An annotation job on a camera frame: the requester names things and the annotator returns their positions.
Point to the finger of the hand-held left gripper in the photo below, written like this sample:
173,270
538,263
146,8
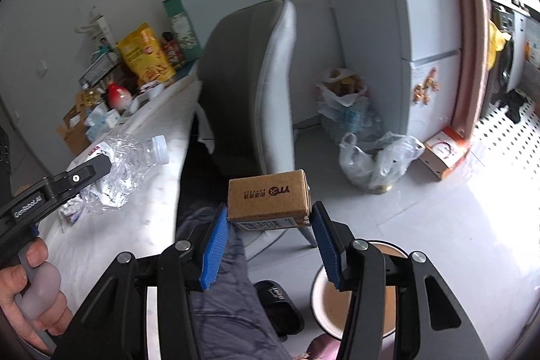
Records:
90,170

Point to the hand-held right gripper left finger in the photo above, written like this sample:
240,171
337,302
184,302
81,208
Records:
215,246

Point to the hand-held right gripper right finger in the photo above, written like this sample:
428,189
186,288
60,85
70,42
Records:
327,250

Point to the crushed clear plastic bottle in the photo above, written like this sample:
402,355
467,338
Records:
126,161

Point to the round white waste bin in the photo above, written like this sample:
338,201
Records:
333,309

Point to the small brown cardboard box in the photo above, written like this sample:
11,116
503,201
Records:
265,195

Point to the person's left hand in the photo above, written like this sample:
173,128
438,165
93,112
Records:
10,284

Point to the open brown cardboard box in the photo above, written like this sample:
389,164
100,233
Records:
74,132

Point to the light blue tissue box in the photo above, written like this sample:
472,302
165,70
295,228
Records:
101,121

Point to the person's grey trouser leg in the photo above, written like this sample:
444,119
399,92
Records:
228,309

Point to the yellow cooking oil bottle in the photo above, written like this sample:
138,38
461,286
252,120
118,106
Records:
93,98

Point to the black slipper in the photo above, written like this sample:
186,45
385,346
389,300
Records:
278,309

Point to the white floral tablecloth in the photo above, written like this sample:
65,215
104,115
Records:
139,233

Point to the red white vase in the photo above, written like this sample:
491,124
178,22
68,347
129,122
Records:
117,96

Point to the clear plastic bag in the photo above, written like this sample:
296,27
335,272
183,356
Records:
375,166

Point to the white game controller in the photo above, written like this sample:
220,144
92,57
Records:
149,92

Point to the red patterned packet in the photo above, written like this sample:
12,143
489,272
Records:
322,349

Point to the yellow snack bag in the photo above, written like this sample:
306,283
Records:
145,54

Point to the pack of plastic bottles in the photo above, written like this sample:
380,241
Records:
354,121

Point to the tall white carton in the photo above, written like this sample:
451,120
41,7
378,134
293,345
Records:
103,29

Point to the red printed can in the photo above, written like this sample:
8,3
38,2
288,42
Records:
173,52

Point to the orange white carton box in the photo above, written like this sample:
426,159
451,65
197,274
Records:
447,151

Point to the grey chair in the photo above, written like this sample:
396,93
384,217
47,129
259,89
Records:
249,90

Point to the white plastic bag with food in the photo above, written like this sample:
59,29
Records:
344,88

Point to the tall green box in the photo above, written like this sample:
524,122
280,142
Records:
181,27

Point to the orange fridge magnet cluster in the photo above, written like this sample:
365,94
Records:
426,88

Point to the white dotted floor mat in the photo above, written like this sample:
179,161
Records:
506,157

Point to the white refrigerator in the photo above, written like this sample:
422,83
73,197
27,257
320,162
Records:
426,5

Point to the yellow cloth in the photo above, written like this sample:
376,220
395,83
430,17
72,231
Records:
498,41

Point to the pink door frame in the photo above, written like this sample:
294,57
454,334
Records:
468,48

